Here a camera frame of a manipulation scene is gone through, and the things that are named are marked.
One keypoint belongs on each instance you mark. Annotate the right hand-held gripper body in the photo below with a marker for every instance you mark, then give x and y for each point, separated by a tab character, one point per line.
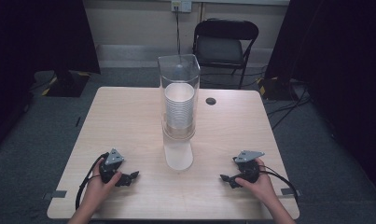
248	169

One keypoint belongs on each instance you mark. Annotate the clear plastic cup dispenser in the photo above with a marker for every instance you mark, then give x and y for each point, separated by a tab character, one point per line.
178	155

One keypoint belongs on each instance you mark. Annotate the grey tape strip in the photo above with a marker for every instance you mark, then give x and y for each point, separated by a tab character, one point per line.
290	191
55	194

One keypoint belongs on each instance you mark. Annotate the black curtain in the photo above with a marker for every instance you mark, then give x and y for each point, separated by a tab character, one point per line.
36	37
341	77

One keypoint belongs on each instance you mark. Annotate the black folding chair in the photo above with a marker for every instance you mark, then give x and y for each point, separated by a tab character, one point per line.
220	48

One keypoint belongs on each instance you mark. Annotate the black round table grommet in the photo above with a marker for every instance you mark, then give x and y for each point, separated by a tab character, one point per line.
211	101

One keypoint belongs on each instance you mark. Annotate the small black floor object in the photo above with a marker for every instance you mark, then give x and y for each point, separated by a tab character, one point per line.
78	121

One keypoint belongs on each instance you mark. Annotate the person's left hand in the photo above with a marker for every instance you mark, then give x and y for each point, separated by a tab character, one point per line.
97	189

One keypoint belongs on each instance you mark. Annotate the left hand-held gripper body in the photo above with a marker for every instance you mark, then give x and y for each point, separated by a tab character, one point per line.
109	170

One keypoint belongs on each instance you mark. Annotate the black stand base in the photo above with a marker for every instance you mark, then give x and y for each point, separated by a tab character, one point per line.
274	88
67	84

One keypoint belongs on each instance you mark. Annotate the white wall socket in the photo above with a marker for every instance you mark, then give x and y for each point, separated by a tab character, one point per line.
185	5

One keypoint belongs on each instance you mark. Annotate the stack of white paper cups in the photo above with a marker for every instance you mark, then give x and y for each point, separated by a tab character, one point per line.
179	109

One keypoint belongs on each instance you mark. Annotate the person's right hand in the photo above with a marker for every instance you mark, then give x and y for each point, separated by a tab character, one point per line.
262	186

